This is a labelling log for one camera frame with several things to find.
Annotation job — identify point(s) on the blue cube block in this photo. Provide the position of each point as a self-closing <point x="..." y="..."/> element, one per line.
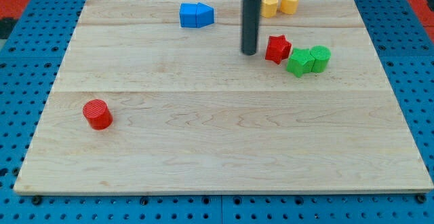
<point x="188" y="15"/>

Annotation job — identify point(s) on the yellow hexagon block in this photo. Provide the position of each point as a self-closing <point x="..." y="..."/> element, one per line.
<point x="268" y="8"/>

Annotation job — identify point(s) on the red cylinder block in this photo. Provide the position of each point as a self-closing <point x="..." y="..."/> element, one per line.
<point x="97" y="114"/>

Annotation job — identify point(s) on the green cylinder block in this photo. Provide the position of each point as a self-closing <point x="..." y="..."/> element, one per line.
<point x="321" y="54"/>

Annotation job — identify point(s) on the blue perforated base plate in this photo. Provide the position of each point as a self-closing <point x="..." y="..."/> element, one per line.
<point x="29" y="62"/>

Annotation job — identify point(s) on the yellow heart block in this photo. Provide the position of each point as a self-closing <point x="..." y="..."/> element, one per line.
<point x="289" y="6"/>

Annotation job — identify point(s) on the red star block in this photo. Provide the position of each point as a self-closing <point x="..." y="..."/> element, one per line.
<point x="278" y="49"/>

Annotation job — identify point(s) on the blue pentagon block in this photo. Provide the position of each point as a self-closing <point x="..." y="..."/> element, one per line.
<point x="204" y="15"/>

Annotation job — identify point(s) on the wooden board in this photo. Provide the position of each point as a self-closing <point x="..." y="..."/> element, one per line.
<point x="192" y="115"/>

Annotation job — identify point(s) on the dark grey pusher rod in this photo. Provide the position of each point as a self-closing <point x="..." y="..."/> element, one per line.
<point x="250" y="21"/>

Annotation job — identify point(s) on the green star block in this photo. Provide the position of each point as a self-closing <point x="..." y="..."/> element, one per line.
<point x="300" y="62"/>

